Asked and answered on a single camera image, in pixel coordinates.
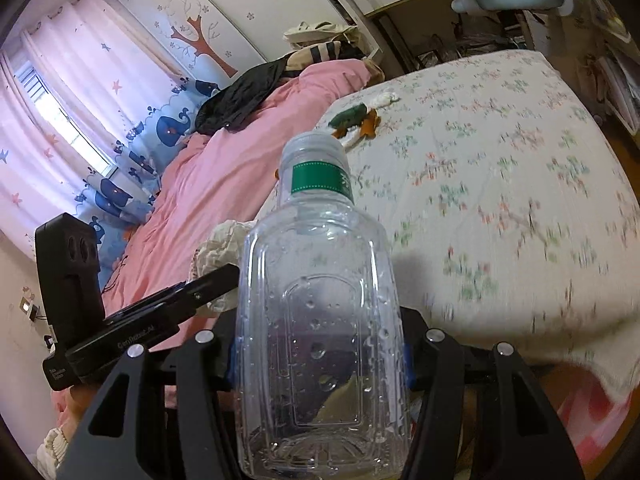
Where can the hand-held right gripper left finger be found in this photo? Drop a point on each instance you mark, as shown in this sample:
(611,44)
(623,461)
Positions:
(222,360)

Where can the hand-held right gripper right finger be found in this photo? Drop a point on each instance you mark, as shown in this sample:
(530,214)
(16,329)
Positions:
(420,360)

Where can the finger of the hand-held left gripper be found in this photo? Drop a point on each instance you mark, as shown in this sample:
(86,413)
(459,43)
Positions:
(210,285)

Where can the clear plastic bottle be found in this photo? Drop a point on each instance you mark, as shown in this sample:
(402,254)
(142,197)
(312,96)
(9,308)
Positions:
(320,285)

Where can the white tissue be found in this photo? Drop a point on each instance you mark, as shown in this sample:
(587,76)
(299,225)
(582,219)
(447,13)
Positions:
(382,99)

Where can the person's left forearm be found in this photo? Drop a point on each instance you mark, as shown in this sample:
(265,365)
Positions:
(52,445)

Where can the pink blanket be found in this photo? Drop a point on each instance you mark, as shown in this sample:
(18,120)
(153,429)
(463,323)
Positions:
(225,170)

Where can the window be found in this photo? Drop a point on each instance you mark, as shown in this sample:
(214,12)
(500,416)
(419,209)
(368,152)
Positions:
(50,105)

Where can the whale print curtain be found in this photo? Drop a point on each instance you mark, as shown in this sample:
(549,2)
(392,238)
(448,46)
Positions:
(75,85)

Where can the black jacket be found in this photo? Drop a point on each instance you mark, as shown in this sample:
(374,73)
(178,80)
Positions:
(240,90)

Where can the crumpled white paper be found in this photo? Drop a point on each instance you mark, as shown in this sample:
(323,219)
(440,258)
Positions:
(356,139)

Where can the floral bedsheet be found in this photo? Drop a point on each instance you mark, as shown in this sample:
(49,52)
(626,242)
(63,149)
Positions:
(475,160)

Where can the striped pillow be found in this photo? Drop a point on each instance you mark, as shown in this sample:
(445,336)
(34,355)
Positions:
(320,52)

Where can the canvas tote bag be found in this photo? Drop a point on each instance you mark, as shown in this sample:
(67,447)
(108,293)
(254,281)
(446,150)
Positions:
(315,32)

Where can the white wardrobe with tree decal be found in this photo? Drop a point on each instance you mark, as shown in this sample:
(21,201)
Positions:
(260,0)

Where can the black bag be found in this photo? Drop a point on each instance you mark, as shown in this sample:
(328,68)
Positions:
(465,42)

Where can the wall socket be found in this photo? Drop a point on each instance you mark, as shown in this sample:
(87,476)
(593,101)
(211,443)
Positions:
(27,306)

